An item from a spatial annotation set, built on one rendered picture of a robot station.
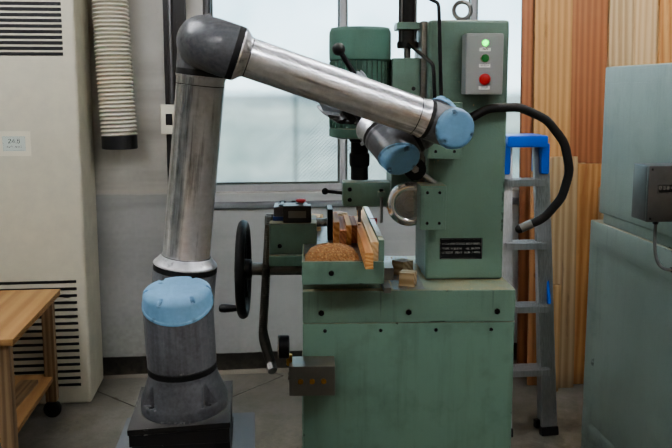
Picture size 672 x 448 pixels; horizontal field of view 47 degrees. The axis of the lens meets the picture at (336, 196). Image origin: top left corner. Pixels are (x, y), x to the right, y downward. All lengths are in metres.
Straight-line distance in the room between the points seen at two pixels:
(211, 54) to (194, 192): 0.34
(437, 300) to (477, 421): 0.36
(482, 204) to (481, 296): 0.26
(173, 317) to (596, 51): 2.64
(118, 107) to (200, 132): 1.68
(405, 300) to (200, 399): 0.66
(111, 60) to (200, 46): 1.81
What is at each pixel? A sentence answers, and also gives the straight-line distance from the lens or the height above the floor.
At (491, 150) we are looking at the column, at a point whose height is 1.17.
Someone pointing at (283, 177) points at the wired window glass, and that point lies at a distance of 3.66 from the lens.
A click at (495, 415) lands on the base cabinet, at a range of 2.26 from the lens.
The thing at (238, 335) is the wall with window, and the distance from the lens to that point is 3.75.
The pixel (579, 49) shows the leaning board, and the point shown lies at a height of 1.52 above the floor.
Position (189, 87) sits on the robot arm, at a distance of 1.77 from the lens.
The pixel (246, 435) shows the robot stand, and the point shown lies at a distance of 1.86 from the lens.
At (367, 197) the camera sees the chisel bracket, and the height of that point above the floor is 1.03.
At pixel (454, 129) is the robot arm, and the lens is 1.71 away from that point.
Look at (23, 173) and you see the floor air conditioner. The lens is 3.42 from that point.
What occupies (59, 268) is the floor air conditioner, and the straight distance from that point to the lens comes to 3.45.
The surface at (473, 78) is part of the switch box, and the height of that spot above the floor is 1.36.
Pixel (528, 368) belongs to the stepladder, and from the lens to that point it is 3.16.
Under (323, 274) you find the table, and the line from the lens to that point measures 1.98.
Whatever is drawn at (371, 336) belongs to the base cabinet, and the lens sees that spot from 2.13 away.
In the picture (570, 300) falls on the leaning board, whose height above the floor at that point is 0.40.
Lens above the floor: 1.33
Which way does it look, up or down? 8 degrees down
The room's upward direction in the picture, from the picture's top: straight up
